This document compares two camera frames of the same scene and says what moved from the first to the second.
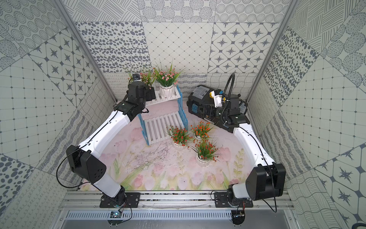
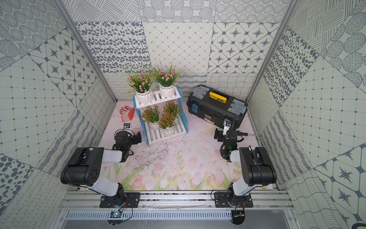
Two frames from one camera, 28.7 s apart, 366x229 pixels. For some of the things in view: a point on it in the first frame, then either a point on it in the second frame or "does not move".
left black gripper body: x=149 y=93 to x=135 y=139
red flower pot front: x=206 y=151 to x=170 y=110
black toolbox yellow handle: x=200 y=103 does not move
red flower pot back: x=201 y=130 to x=167 y=123
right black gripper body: x=219 y=112 to x=221 y=138
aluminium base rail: x=92 y=199 does not move
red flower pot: x=180 y=137 to x=152 y=116
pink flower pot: x=167 y=78 does not move
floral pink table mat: x=202 y=157 does not move
